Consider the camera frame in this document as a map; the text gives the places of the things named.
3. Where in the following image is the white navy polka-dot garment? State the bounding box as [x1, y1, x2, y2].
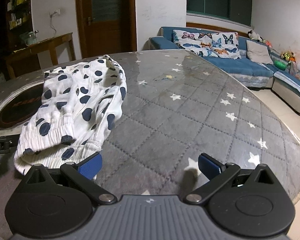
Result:
[14, 55, 127, 174]

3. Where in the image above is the brown wooden door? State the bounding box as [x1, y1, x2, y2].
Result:
[76, 0, 137, 58]

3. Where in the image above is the glass pitcher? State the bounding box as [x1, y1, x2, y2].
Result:
[20, 31, 37, 46]

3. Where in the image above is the grey star quilted table cover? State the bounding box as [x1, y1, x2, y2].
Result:
[0, 49, 300, 240]

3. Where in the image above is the beige throw pillow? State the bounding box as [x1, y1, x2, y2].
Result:
[246, 40, 274, 64]

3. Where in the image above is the blue corner sofa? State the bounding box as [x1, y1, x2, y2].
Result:
[148, 27, 300, 114]

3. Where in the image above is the butterfly print cushion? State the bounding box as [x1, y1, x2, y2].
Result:
[172, 30, 241, 59]

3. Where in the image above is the wooden side table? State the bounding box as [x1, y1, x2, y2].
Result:
[6, 33, 76, 79]

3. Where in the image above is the wall socket with cord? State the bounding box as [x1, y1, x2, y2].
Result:
[49, 9, 61, 37]

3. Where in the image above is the dark wooden shelf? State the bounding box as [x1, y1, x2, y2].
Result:
[0, 0, 32, 83]

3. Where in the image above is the panda plush toy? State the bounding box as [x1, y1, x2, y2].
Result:
[247, 30, 263, 43]

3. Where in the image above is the colourful toy pile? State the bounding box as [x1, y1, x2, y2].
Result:
[281, 51, 296, 62]

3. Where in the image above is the dark green window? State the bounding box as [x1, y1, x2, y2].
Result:
[186, 0, 253, 27]

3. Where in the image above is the round black induction cooktop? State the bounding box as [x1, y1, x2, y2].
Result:
[0, 82, 43, 130]

